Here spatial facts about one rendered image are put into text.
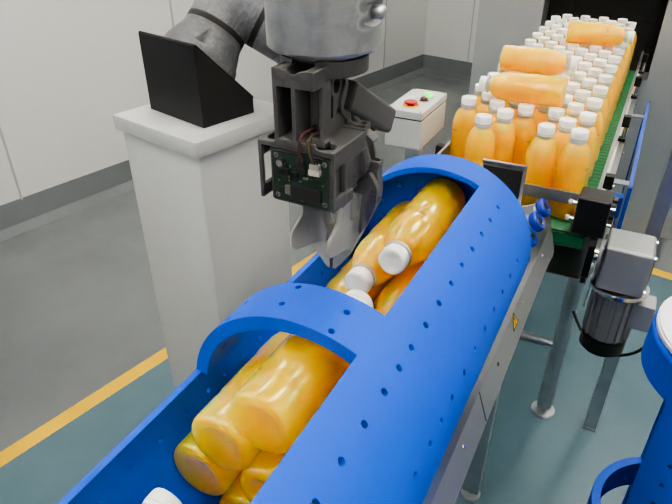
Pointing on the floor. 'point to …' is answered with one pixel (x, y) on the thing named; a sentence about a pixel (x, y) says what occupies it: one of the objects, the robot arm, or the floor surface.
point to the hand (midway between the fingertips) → (335, 252)
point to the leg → (479, 460)
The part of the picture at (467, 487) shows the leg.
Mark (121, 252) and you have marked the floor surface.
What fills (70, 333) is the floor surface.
